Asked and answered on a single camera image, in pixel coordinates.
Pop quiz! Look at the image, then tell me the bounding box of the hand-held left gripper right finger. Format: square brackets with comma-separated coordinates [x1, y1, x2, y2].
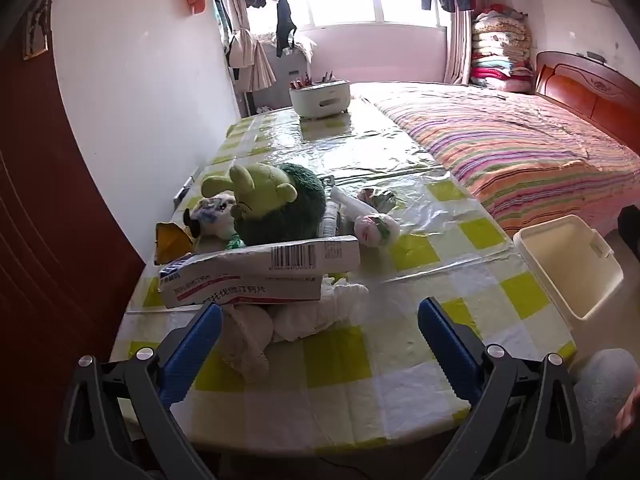
[417, 296, 587, 480]

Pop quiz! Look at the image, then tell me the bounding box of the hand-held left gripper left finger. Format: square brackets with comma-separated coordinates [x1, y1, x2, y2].
[57, 302, 224, 480]

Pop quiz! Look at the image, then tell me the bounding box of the white lace cloth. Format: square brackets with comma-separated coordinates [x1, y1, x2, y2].
[220, 305, 273, 386]

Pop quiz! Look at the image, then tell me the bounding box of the white cardboard medicine box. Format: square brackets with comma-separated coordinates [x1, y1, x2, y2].
[159, 235, 362, 309]

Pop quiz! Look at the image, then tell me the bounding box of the white tissue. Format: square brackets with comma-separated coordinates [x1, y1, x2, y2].
[270, 277, 371, 343]

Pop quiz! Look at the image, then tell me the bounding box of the pink white plush ball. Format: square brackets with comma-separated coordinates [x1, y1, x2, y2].
[354, 212, 401, 247]

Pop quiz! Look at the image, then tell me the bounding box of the white plush toy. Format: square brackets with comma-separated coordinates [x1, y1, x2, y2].
[182, 192, 240, 241]

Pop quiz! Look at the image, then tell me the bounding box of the cream plastic bin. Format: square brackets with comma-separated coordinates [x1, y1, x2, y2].
[512, 214, 625, 331]

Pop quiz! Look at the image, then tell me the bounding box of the foil wrapper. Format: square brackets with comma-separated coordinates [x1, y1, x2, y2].
[357, 187, 406, 213]

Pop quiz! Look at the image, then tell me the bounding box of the silver blister pack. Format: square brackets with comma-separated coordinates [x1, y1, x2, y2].
[171, 176, 198, 207]

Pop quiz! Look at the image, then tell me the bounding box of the green plush toy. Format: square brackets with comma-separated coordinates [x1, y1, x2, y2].
[201, 161, 327, 247]

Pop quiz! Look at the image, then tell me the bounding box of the white tube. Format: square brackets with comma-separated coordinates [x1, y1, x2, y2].
[329, 186, 381, 221]

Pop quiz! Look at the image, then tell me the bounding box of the green checked plastic tablecloth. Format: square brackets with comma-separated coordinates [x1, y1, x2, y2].
[107, 97, 578, 458]

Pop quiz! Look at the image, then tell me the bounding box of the person's grey trouser leg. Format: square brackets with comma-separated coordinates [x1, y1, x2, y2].
[570, 347, 640, 480]

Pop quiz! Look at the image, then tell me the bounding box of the red-brown door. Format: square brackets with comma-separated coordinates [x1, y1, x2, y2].
[0, 0, 151, 480]

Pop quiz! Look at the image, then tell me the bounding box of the bed with striped sheet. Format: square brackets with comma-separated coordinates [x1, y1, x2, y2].
[350, 81, 640, 241]

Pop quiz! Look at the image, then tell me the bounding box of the white desk caddy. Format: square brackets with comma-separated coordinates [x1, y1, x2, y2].
[289, 79, 351, 120]

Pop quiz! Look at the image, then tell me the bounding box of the wooden headboard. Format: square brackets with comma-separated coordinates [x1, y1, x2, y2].
[534, 51, 640, 156]

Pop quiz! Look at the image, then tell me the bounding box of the bundle of pens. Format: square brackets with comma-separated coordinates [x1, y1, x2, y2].
[290, 71, 346, 90]

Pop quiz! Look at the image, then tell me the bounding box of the beige window curtain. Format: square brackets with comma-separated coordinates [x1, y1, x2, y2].
[220, 0, 278, 93]
[444, 7, 476, 86]

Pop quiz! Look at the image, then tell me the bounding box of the grey appliance with white cover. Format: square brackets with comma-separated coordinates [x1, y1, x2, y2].
[260, 35, 318, 111]

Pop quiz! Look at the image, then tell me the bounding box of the stack of folded quilts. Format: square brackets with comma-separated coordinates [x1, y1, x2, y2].
[470, 4, 535, 93]

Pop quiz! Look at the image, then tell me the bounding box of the black hanging garment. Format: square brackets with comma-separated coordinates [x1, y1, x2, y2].
[275, 0, 298, 56]

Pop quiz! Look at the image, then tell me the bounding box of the brass door handle plate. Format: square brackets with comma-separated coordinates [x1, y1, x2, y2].
[21, 0, 55, 61]

